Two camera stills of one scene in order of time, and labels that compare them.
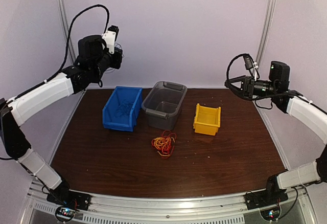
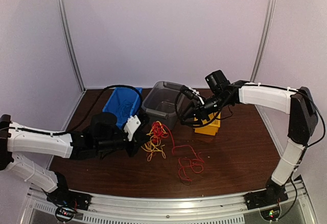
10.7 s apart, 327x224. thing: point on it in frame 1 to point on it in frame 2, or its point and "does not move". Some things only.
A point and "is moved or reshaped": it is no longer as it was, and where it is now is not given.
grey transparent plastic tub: (162, 103) does not move
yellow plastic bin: (207, 120) does not move
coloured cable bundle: (164, 143) is moved or reshaped
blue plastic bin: (120, 112) does not move
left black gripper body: (116, 63) to (136, 143)
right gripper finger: (238, 91) to (192, 122)
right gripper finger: (237, 79) to (189, 110)
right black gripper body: (250, 87) to (203, 112)
